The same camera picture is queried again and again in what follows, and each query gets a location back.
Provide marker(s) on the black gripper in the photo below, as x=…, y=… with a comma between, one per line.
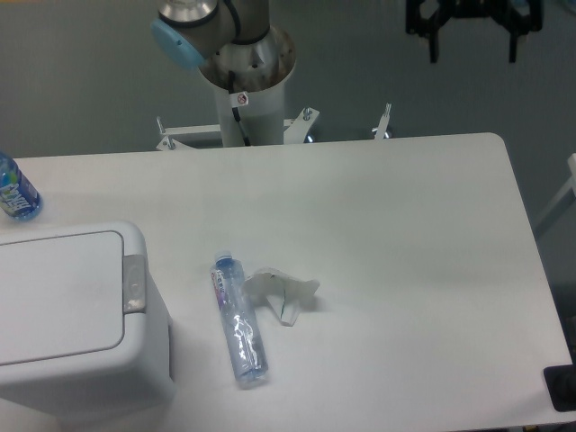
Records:
x=518, y=18

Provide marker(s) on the white trash can lid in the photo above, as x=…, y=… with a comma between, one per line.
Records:
x=60, y=296

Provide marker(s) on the white trash can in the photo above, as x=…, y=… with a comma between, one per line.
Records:
x=133, y=375

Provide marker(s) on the crumpled white paper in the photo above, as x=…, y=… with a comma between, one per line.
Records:
x=286, y=295

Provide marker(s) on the black device at table edge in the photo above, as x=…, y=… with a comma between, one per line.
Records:
x=560, y=382

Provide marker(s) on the clear empty plastic bottle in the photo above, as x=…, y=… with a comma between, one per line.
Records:
x=239, y=321

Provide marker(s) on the grey lid push button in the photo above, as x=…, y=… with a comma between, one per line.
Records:
x=134, y=281

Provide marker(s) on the blue labelled drink bottle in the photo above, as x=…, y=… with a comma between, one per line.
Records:
x=19, y=198

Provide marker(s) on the white frame at right edge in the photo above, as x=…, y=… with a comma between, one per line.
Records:
x=562, y=200

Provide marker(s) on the white pedestal base frame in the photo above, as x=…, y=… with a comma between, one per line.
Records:
x=295, y=131

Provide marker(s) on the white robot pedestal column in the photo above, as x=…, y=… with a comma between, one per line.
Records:
x=248, y=82

